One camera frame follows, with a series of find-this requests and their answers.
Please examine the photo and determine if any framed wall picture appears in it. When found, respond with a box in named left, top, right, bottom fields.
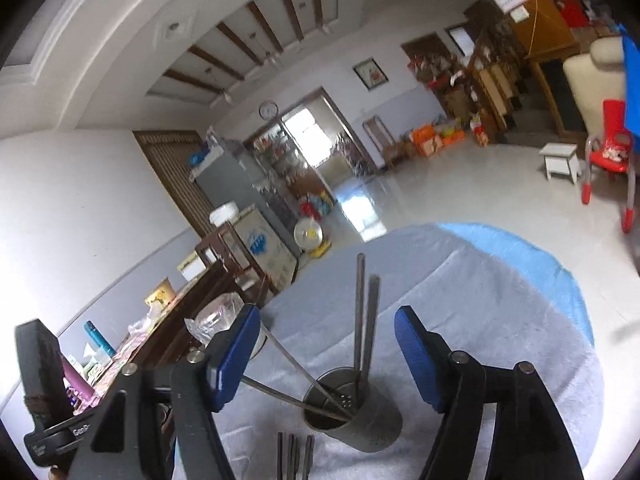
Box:
left=352, top=57, right=390, bottom=92

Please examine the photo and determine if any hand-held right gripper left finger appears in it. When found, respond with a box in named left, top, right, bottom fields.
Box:
left=65, top=304, right=262, bottom=480

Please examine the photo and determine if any wooden chair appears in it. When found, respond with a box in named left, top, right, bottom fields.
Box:
left=362, top=115, right=407, bottom=172

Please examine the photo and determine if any small white stool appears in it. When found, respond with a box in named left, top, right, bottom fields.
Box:
left=539, top=142, right=583, bottom=182

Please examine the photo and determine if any orange cardboard box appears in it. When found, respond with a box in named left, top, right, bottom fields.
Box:
left=410, top=125, right=447, bottom=159

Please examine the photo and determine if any grey refrigerator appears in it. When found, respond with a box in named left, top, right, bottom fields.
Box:
left=191, top=139, right=301, bottom=256

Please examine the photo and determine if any beige armchair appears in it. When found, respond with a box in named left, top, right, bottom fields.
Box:
left=562, top=37, right=630, bottom=135

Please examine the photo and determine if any metal utensil holder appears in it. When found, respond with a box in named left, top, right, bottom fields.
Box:
left=301, top=367, right=403, bottom=453

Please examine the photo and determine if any brown slatted door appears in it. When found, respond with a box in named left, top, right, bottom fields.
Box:
left=132, top=130, right=217, bottom=239

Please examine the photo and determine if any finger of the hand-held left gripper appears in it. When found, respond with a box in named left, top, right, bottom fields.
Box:
left=14, top=319, right=67, bottom=433

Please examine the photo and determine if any blue thermos bottle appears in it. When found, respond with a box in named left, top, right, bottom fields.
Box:
left=83, top=320, right=118, bottom=354

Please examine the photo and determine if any wooden pillar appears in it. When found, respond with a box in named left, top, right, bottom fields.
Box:
left=500, top=0, right=582, bottom=63

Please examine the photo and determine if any blue garment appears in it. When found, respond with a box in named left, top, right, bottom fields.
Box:
left=619, top=22, right=640, bottom=137

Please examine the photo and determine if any dark carved wooden bench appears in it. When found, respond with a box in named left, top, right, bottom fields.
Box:
left=90, top=221, right=282, bottom=480

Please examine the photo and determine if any white chest freezer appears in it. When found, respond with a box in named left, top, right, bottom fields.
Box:
left=234, top=205, right=301, bottom=292

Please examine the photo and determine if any red plastic chair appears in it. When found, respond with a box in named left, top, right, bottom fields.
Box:
left=581, top=99, right=640, bottom=234

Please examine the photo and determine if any shelf with bottles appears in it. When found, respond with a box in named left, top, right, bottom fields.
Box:
left=251, top=129, right=302, bottom=197

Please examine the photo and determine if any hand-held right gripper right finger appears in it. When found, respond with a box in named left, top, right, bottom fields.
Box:
left=394, top=305, right=586, bottom=480

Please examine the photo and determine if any clear plastic bag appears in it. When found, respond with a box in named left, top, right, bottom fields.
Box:
left=184, top=292, right=251, bottom=348

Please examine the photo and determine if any grey table cloth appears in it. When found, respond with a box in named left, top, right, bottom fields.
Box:
left=172, top=224, right=606, bottom=480

